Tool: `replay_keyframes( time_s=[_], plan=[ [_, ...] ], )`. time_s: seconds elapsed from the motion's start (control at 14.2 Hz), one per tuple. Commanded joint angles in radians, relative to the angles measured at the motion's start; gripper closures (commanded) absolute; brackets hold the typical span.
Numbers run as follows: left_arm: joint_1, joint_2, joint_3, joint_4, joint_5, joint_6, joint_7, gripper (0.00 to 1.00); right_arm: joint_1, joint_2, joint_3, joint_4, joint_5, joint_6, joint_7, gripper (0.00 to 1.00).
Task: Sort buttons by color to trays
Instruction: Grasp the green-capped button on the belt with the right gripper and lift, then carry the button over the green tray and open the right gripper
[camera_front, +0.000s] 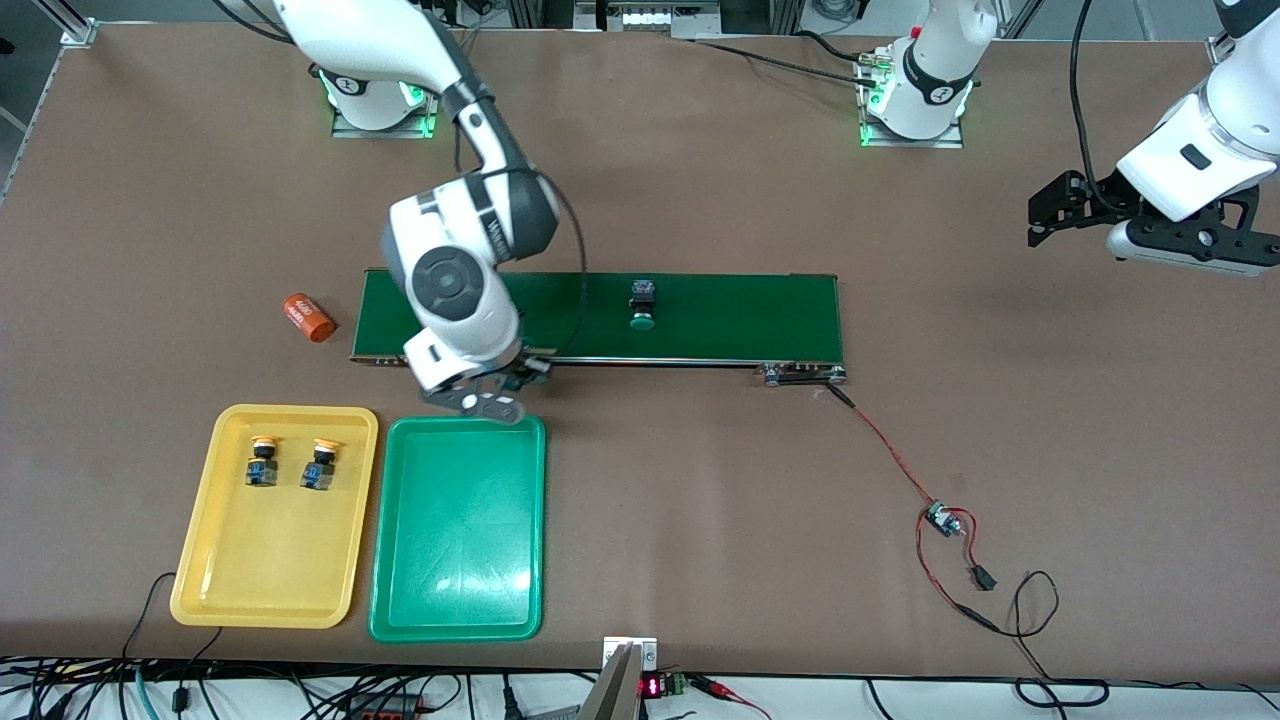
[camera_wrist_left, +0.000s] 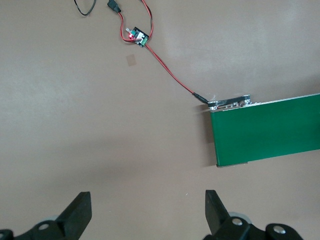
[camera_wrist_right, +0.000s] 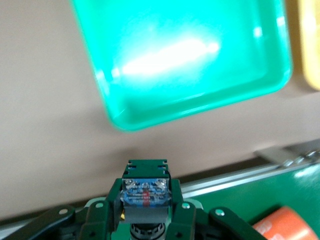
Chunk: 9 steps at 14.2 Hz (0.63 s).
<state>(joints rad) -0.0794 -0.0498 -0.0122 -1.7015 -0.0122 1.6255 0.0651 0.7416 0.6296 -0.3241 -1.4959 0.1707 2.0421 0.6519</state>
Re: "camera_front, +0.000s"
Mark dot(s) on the grey metal camera mount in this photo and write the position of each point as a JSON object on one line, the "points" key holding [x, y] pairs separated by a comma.
{"points": [[620, 690]]}

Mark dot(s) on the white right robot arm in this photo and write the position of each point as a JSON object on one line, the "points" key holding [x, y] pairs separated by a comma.
{"points": [[350, 30]]}

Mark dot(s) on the green conveyor belt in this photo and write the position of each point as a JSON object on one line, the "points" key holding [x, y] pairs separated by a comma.
{"points": [[750, 315]]}

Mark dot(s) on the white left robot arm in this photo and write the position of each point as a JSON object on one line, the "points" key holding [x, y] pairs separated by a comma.
{"points": [[1230, 120]]}

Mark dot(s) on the small speed controller board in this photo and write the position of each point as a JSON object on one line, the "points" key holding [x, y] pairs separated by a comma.
{"points": [[938, 518]]}

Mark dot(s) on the white device in frame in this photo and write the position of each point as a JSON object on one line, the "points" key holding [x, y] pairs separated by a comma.
{"points": [[650, 18]]}

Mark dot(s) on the green plastic tray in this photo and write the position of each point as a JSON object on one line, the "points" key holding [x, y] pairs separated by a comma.
{"points": [[460, 560]]}

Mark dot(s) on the yellow plastic tray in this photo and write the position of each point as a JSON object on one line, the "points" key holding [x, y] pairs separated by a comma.
{"points": [[250, 560]]}

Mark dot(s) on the red LED display module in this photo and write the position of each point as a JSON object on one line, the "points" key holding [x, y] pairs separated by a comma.
{"points": [[652, 687]]}

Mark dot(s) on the red clip lead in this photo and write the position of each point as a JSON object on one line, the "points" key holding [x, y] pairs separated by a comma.
{"points": [[720, 688]]}

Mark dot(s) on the aluminium arm base plate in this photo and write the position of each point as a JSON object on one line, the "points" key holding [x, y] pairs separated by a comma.
{"points": [[915, 143], [380, 132]]}

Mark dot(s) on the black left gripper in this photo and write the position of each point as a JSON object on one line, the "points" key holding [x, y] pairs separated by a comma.
{"points": [[1096, 197]]}

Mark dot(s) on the orange 4680 cylinder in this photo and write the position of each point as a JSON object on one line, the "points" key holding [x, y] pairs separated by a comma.
{"points": [[308, 317]]}

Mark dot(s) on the black power strip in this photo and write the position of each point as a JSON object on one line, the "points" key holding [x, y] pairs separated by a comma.
{"points": [[390, 708]]}

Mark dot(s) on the aluminium frame profile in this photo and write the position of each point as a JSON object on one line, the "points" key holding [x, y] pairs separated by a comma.
{"points": [[1216, 48], [78, 28]]}

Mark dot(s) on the yellow push button switch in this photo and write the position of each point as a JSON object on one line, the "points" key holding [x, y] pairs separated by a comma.
{"points": [[262, 470], [320, 472]]}

